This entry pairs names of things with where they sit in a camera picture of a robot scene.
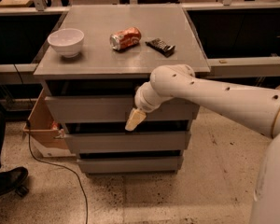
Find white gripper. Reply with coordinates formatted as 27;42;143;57
125;81;173;132

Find grey top drawer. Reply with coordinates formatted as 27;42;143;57
45;96;199;123

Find grey drawer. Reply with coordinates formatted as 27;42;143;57
45;96;199;123
64;131;190;154
77;156;184;174

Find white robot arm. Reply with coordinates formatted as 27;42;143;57
125;64;280;138

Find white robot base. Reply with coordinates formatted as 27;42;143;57
249;134;280;224

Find grey middle drawer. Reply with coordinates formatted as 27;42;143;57
64;131;190;154

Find grey bottom drawer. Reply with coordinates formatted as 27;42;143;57
77;156;184;174

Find grey drawer cabinet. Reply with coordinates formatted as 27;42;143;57
33;5;212;175

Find dark snack bar wrapper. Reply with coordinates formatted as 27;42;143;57
146;38;175;57

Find crushed orange soda can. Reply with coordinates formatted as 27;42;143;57
109;27;142;51

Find brown cardboard box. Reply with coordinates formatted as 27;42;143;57
23;91;72;158

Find white ceramic bowl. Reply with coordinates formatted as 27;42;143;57
48;28;84;58

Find black shoe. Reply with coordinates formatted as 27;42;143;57
0;166;28;196

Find black floor cable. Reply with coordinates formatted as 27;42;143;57
12;63;90;224

